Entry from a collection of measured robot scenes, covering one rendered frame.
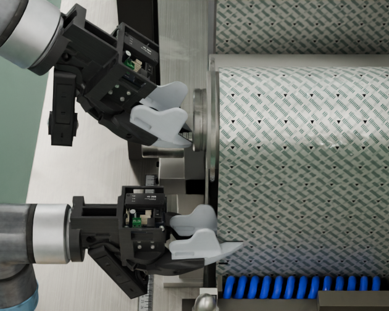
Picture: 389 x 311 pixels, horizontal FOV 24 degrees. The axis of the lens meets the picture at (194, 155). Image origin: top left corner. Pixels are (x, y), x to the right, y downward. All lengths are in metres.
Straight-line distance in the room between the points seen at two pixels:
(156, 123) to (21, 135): 1.88
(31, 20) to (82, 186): 0.58
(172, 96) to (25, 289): 0.33
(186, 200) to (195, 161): 0.08
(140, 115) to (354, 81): 0.24
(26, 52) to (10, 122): 1.99
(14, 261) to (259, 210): 0.31
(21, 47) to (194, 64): 0.78
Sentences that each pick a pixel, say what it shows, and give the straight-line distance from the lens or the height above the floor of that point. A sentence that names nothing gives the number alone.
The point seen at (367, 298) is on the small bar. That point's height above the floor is 1.05.
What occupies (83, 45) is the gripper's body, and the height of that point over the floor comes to 1.39.
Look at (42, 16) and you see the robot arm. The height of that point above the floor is 1.42.
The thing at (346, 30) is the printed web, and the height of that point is 1.25.
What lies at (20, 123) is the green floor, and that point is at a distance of 2.92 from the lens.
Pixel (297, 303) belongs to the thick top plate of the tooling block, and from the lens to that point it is 1.17.
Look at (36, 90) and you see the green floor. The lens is 3.02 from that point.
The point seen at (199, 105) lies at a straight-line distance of 1.03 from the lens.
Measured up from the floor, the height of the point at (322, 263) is 1.05.
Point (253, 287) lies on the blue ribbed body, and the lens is 1.16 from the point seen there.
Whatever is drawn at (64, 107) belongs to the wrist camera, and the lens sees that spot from 1.01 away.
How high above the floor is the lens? 1.98
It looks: 46 degrees down
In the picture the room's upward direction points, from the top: straight up
